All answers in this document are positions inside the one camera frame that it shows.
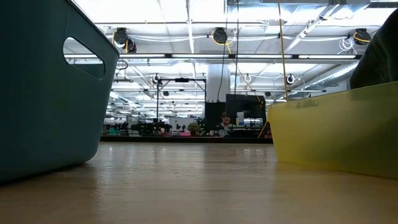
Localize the dark green cap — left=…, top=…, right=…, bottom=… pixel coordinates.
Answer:
left=349, top=8, right=398, bottom=90

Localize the black panel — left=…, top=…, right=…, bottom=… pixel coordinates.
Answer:
left=204, top=101, right=227, bottom=131

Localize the small leafy potted plant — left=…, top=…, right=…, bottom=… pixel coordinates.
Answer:
left=186, top=122, right=201, bottom=137

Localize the person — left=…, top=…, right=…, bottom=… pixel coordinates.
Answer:
left=214, top=111, right=237, bottom=138

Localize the black monitor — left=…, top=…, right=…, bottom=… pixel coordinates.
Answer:
left=225, top=93, right=267, bottom=128

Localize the distant black robot rig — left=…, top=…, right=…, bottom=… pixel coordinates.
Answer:
left=111, top=121, right=174, bottom=137

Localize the long ceiling light bar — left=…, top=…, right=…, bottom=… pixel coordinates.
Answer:
left=63, top=53, right=363, bottom=60

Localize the yellow translucent plastic bin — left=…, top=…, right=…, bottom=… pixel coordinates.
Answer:
left=267, top=80, right=398, bottom=180

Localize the teal plastic bin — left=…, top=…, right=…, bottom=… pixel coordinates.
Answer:
left=0, top=0, right=121, bottom=183

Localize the black aluminium table frame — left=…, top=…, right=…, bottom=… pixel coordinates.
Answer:
left=101, top=136, right=274, bottom=144

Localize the black overhead frame rig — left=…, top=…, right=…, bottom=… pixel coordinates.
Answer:
left=156, top=77, right=207, bottom=121

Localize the black hanging cable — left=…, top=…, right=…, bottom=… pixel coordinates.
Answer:
left=216, top=0, right=229, bottom=103
left=233, top=0, right=240, bottom=103

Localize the black ceiling cable reel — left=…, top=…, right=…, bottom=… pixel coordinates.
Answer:
left=354, top=27, right=373, bottom=46
left=213, top=27, right=229, bottom=45
left=113, top=27, right=137, bottom=54

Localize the yellow hanging cable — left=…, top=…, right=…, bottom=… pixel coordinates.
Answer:
left=277, top=0, right=290, bottom=101

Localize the silver ventilation duct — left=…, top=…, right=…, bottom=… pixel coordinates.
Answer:
left=304, top=60, right=360, bottom=91

